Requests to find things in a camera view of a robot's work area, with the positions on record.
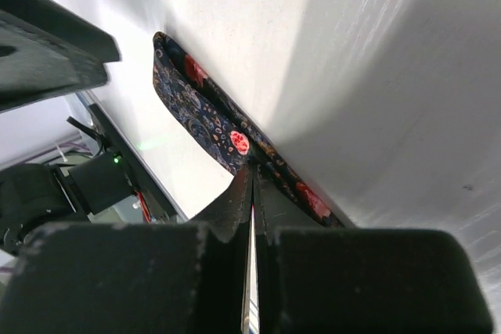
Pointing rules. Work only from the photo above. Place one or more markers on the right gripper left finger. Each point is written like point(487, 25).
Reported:
point(138, 278)

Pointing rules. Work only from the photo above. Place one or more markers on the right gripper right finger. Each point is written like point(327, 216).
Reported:
point(313, 279)

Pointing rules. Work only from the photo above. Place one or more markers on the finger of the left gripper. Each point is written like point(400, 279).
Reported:
point(48, 51)

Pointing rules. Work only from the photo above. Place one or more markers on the navy floral tie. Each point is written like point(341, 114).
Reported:
point(221, 128)

